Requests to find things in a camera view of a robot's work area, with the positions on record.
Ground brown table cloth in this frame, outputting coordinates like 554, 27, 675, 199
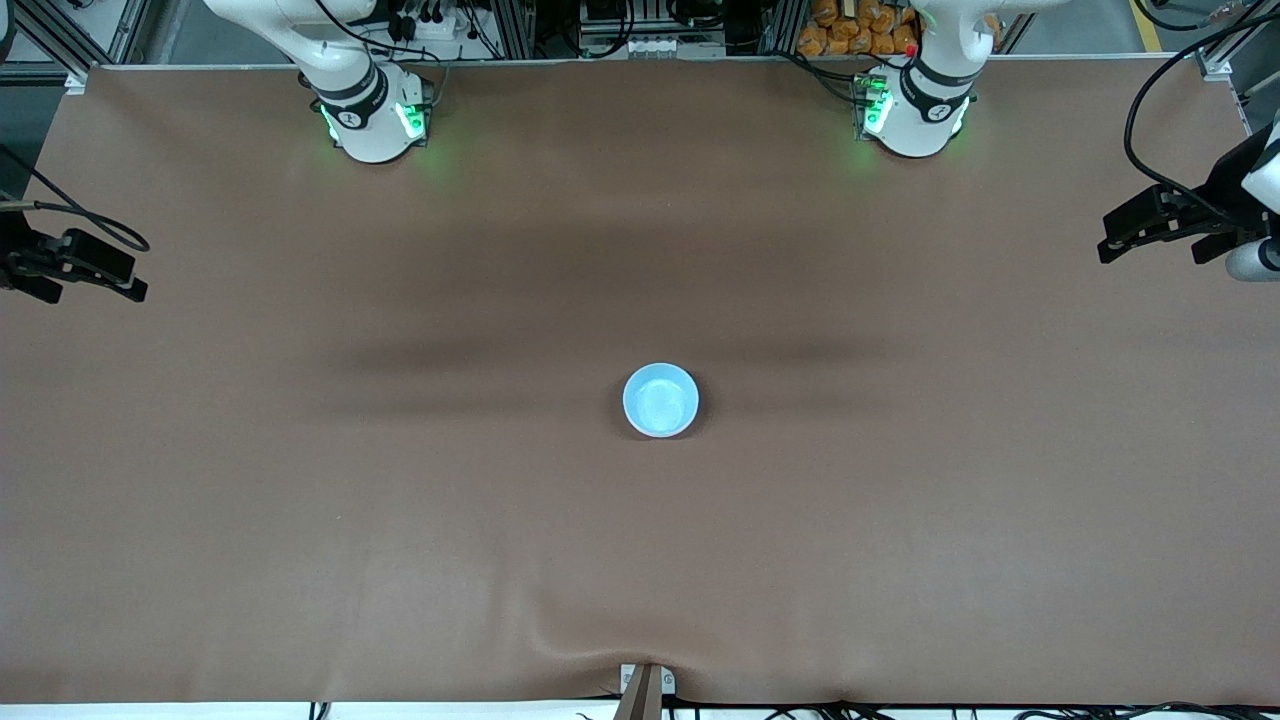
0, 55, 1280, 707

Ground white power strip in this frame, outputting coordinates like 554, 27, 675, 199
385, 8, 473, 47

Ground grey metal bracket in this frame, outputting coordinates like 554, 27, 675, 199
620, 663, 677, 697

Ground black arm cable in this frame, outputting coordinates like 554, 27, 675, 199
1124, 0, 1280, 226
0, 145, 151, 253

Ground blue bowl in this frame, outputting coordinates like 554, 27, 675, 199
622, 362, 701, 439

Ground black electronics box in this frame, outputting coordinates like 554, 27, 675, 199
580, 0, 693, 37

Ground white connector block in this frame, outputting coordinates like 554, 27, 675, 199
625, 35, 727, 59

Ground orange lumpy items pile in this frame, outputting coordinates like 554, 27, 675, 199
797, 0, 921, 57

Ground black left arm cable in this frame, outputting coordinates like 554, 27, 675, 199
1124, 0, 1280, 226

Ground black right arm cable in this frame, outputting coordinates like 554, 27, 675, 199
0, 145, 151, 253

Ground aluminium frame post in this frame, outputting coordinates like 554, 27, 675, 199
765, 0, 807, 56
490, 0, 537, 59

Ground aluminium frame rail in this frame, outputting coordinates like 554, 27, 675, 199
1197, 0, 1280, 136
18, 0, 153, 95

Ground brown wooden post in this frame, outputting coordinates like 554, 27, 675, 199
614, 665, 663, 720

